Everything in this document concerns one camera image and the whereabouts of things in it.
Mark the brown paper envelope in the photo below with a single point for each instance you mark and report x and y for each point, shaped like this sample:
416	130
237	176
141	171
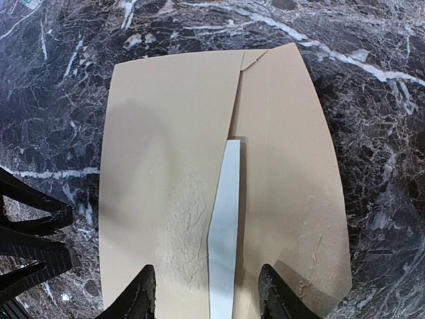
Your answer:
167	122

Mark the beige ornate letter sheet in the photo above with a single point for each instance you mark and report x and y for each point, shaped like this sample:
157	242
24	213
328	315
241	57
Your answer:
223	234

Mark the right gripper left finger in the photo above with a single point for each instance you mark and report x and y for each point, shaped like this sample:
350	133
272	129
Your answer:
137	301

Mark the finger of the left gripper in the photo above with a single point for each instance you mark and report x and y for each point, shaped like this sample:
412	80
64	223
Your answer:
61	214
50	259

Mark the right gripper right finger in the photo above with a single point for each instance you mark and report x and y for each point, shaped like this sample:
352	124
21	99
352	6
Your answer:
276	298

